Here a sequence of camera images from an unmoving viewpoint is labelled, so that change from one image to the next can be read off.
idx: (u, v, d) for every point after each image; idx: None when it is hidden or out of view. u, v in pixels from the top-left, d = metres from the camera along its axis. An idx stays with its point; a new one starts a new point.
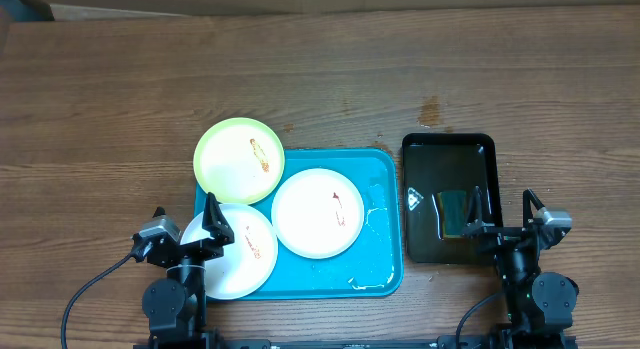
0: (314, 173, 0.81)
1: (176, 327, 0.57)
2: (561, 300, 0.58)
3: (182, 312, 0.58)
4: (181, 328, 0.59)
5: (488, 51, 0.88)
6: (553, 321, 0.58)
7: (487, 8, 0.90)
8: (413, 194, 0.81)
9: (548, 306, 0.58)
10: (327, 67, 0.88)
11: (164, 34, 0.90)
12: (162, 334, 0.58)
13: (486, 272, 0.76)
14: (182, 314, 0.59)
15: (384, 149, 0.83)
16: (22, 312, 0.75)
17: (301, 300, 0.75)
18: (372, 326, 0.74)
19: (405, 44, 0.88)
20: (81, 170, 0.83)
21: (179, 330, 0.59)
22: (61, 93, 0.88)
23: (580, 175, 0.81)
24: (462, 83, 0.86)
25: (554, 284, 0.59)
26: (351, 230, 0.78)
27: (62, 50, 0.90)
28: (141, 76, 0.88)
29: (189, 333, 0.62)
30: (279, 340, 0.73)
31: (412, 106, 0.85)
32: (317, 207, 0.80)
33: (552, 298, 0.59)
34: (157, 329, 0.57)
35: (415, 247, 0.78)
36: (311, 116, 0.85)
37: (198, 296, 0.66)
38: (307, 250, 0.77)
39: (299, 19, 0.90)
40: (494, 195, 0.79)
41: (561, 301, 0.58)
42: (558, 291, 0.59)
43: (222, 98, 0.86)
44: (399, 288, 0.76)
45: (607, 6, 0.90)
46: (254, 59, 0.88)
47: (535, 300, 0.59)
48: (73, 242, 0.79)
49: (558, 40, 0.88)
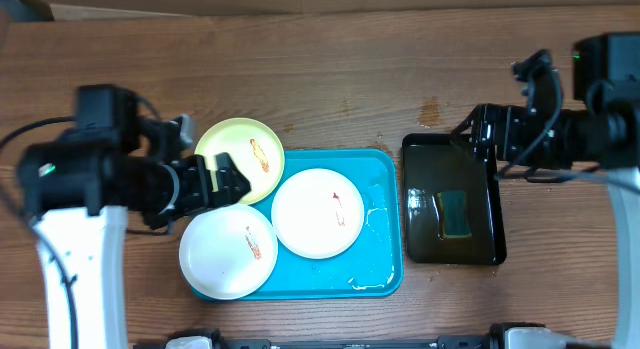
0: (314, 172, 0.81)
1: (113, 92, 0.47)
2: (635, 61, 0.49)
3: (125, 95, 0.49)
4: (106, 106, 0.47)
5: (487, 51, 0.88)
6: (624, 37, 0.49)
7: (487, 8, 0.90)
8: (413, 193, 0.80)
9: (631, 75, 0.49)
10: (327, 67, 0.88)
11: (164, 35, 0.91)
12: (85, 99, 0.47)
13: (486, 273, 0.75)
14: (118, 102, 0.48)
15: (384, 149, 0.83)
16: (23, 312, 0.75)
17: (301, 300, 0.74)
18: (372, 326, 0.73)
19: (405, 44, 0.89)
20: None
21: (104, 110, 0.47)
22: (62, 93, 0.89)
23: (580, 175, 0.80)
24: (462, 83, 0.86)
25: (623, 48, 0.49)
26: (351, 230, 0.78)
27: (64, 51, 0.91)
28: (142, 76, 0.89)
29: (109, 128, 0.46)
30: (279, 340, 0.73)
31: (412, 106, 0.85)
32: (317, 207, 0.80)
33: (632, 60, 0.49)
34: (88, 86, 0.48)
35: (415, 247, 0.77)
36: (311, 116, 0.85)
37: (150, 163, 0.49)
38: (307, 250, 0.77)
39: (299, 20, 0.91)
40: (494, 196, 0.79)
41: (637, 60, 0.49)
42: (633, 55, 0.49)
43: (222, 98, 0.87)
44: (399, 288, 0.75)
45: (608, 6, 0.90)
46: (255, 59, 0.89)
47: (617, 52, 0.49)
48: None
49: (557, 40, 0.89)
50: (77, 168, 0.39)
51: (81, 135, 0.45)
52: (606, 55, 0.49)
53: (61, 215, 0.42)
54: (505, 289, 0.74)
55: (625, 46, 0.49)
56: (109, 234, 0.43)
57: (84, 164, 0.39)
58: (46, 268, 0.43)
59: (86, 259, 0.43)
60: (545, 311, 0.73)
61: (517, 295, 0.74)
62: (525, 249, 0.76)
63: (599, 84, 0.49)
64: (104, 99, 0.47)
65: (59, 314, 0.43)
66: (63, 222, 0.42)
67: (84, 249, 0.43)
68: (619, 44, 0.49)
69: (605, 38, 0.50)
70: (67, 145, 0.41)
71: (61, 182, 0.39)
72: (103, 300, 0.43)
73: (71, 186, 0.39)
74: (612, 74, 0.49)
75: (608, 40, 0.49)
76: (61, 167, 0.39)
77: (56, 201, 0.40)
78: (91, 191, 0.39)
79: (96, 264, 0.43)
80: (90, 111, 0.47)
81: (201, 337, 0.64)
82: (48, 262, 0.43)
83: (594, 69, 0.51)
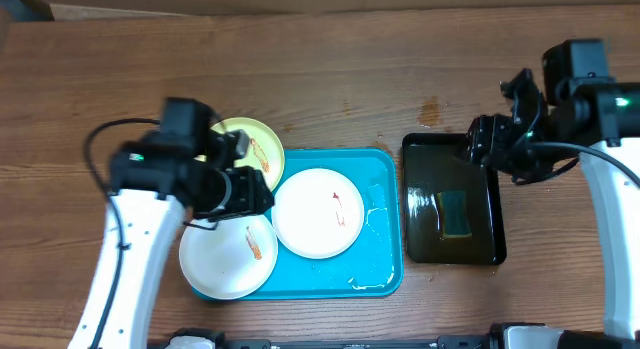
0: (314, 173, 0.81)
1: (195, 108, 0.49)
2: (597, 62, 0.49)
3: (202, 109, 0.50)
4: (188, 118, 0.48)
5: (488, 51, 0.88)
6: (581, 44, 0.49)
7: (487, 8, 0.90)
8: (413, 193, 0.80)
9: (593, 73, 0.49)
10: (327, 67, 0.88)
11: (164, 35, 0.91)
12: (168, 109, 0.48)
13: (486, 273, 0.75)
14: (198, 114, 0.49)
15: (384, 149, 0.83)
16: (22, 312, 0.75)
17: (301, 300, 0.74)
18: (372, 326, 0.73)
19: (405, 43, 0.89)
20: (81, 170, 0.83)
21: (185, 121, 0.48)
22: (61, 93, 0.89)
23: (580, 175, 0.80)
24: (462, 83, 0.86)
25: (587, 51, 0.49)
26: (351, 230, 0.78)
27: (64, 50, 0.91)
28: (142, 76, 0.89)
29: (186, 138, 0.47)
30: (279, 340, 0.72)
31: (412, 106, 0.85)
32: (317, 207, 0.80)
33: (593, 61, 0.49)
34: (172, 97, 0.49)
35: (415, 247, 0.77)
36: (311, 116, 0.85)
37: (213, 172, 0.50)
38: (307, 250, 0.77)
39: (299, 20, 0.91)
40: (494, 196, 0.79)
41: (598, 59, 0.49)
42: (596, 59, 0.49)
43: (222, 98, 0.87)
44: (399, 288, 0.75)
45: (608, 6, 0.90)
46: (254, 59, 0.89)
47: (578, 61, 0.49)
48: (73, 242, 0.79)
49: (558, 40, 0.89)
50: (162, 162, 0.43)
51: (162, 140, 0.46)
52: (569, 59, 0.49)
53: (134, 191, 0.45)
54: (505, 289, 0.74)
55: (586, 50, 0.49)
56: (170, 219, 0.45)
57: (166, 164, 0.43)
58: (106, 233, 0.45)
59: (143, 234, 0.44)
60: (545, 312, 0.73)
61: (518, 295, 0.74)
62: (525, 249, 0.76)
63: (564, 81, 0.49)
64: (186, 112, 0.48)
65: (103, 278, 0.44)
66: (134, 198, 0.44)
67: (143, 223, 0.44)
68: (578, 49, 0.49)
69: (566, 45, 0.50)
70: (155, 145, 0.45)
71: (144, 171, 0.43)
72: (144, 279, 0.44)
73: (154, 176, 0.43)
74: (575, 72, 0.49)
75: (569, 48, 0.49)
76: (145, 158, 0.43)
77: (134, 187, 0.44)
78: (169, 182, 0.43)
79: (150, 241, 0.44)
80: (173, 119, 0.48)
81: (205, 339, 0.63)
82: (111, 228, 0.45)
83: (557, 73, 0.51)
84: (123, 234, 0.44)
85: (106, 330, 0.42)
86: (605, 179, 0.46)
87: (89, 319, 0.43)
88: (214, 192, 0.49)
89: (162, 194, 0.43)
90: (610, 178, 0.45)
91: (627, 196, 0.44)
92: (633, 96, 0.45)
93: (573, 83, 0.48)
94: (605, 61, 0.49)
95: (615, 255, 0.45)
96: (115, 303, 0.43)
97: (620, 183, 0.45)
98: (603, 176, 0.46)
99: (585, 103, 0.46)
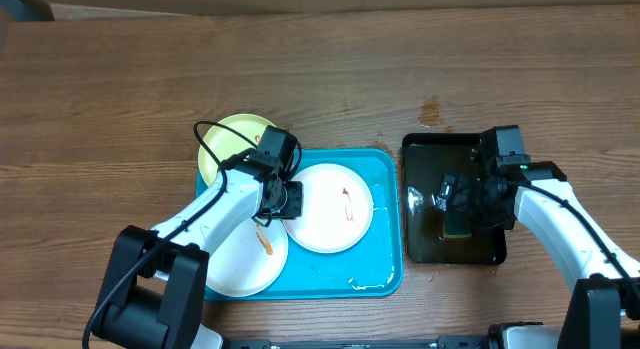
0: (322, 170, 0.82)
1: (286, 138, 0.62)
2: (511, 148, 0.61)
3: (292, 136, 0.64)
4: (280, 145, 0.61)
5: (488, 51, 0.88)
6: (503, 131, 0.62)
7: (487, 8, 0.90)
8: (413, 192, 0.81)
9: (514, 152, 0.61)
10: (327, 67, 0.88)
11: (164, 34, 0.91)
12: (268, 137, 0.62)
13: (486, 272, 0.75)
14: (288, 142, 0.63)
15: (384, 149, 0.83)
16: (22, 312, 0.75)
17: (301, 300, 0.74)
18: (372, 326, 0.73)
19: (405, 43, 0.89)
20: (81, 170, 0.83)
21: (278, 147, 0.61)
22: (61, 92, 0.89)
23: (580, 175, 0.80)
24: (462, 83, 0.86)
25: (511, 142, 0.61)
26: (358, 225, 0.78)
27: (63, 50, 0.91)
28: (142, 76, 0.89)
29: (277, 164, 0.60)
30: (279, 340, 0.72)
31: (412, 106, 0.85)
32: (329, 204, 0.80)
33: (515, 144, 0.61)
34: (272, 126, 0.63)
35: (415, 247, 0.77)
36: (311, 116, 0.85)
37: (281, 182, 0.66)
38: (315, 245, 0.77)
39: (299, 19, 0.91)
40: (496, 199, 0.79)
41: (512, 148, 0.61)
42: (516, 144, 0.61)
43: (222, 98, 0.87)
44: (399, 288, 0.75)
45: (608, 6, 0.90)
46: (254, 59, 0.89)
47: (503, 147, 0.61)
48: (73, 242, 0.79)
49: (558, 39, 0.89)
50: (262, 168, 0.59)
51: (260, 160, 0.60)
52: (495, 143, 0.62)
53: (239, 172, 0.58)
54: (505, 289, 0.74)
55: (509, 135, 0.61)
56: (254, 196, 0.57)
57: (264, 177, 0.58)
58: (211, 186, 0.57)
59: (240, 190, 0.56)
60: (545, 312, 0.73)
61: (518, 295, 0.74)
62: (525, 249, 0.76)
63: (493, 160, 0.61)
64: (281, 138, 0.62)
65: (202, 201, 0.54)
66: (238, 174, 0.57)
67: (241, 184, 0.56)
68: (501, 134, 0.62)
69: (493, 131, 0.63)
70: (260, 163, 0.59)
71: (248, 167, 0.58)
72: (224, 219, 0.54)
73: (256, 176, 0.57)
74: (499, 151, 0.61)
75: (495, 134, 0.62)
76: (250, 163, 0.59)
77: (238, 170, 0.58)
78: (266, 177, 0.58)
79: (242, 196, 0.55)
80: (270, 143, 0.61)
81: (217, 338, 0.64)
82: (217, 181, 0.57)
83: (489, 152, 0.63)
84: (226, 184, 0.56)
85: (195, 222, 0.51)
86: (532, 207, 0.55)
87: (183, 213, 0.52)
88: (277, 199, 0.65)
89: (259, 180, 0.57)
90: (532, 202, 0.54)
91: (549, 207, 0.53)
92: (530, 169, 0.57)
93: (499, 161, 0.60)
94: (522, 143, 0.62)
95: (562, 254, 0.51)
96: (201, 217, 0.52)
97: (540, 201, 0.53)
98: (529, 204, 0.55)
99: (503, 177, 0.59)
